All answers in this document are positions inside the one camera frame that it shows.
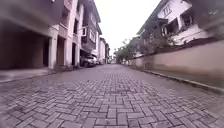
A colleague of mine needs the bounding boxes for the parked car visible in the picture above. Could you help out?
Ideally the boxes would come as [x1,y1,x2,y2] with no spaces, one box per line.
[79,55,98,68]

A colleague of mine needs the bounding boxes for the white house with dark windows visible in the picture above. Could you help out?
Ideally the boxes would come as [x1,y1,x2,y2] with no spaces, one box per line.
[135,0,224,48]

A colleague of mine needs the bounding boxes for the concrete forecourt slab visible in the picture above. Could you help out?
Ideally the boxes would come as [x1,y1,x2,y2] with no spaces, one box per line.
[0,66,81,84]

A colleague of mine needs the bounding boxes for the concrete kerb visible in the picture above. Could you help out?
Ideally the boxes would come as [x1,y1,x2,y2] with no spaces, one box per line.
[127,65,224,94]

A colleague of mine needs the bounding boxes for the grey brick paved road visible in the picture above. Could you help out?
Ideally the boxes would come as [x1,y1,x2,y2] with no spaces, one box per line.
[0,63,224,128]

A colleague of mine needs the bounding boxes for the row of distant buildings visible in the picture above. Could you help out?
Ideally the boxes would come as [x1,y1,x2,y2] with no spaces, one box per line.
[97,36,111,65]

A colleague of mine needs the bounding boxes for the pale boundary wall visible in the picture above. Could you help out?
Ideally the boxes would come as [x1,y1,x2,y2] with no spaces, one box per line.
[127,39,224,88]

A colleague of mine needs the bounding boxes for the trees and bushes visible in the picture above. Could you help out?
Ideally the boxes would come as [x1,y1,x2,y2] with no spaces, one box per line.
[114,35,174,65]

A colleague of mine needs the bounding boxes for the pale multi-storey building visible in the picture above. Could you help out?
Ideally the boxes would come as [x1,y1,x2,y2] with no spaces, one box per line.
[0,0,103,71]

